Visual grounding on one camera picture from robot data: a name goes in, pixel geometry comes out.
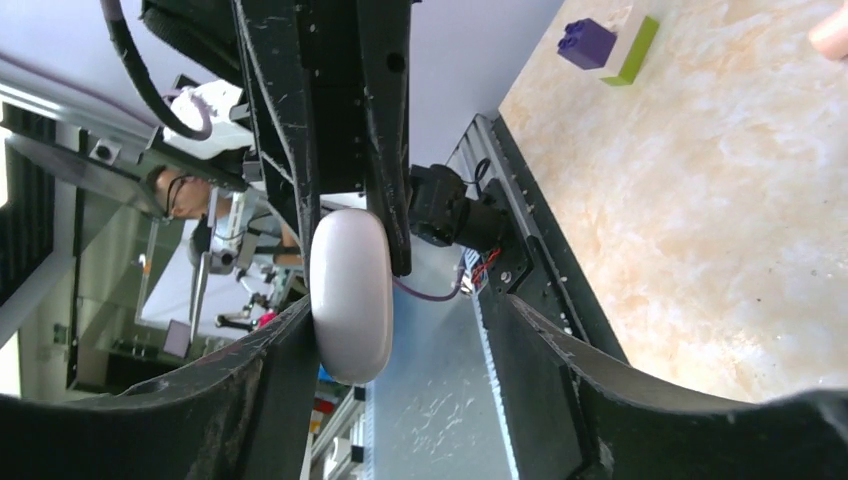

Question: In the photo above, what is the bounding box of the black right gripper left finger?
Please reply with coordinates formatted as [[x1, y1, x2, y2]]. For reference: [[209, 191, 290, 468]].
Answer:
[[1, 299, 319, 479]]

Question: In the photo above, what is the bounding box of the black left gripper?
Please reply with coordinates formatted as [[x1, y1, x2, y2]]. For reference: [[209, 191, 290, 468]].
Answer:
[[141, 0, 411, 276]]

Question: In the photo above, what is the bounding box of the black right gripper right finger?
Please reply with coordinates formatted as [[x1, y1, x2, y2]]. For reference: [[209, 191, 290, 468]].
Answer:
[[482, 295, 847, 479]]

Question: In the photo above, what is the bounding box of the white earbud charging case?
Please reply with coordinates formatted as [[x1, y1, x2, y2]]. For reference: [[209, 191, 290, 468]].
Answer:
[[309, 208, 394, 384]]

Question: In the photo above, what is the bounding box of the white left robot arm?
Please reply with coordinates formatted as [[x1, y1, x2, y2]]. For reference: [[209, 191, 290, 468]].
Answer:
[[141, 1, 505, 276]]

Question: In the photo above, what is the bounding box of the person with glasses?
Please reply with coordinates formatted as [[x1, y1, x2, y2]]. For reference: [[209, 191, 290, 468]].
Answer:
[[145, 165, 304, 269]]

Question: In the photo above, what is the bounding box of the purple green toy block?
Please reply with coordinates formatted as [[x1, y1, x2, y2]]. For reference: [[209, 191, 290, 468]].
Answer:
[[557, 5, 660, 87]]

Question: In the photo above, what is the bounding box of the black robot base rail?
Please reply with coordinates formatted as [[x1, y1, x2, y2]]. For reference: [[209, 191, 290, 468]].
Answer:
[[450, 115, 627, 479]]

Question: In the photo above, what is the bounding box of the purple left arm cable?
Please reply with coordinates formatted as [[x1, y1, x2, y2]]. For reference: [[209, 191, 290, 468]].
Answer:
[[99, 0, 213, 143]]

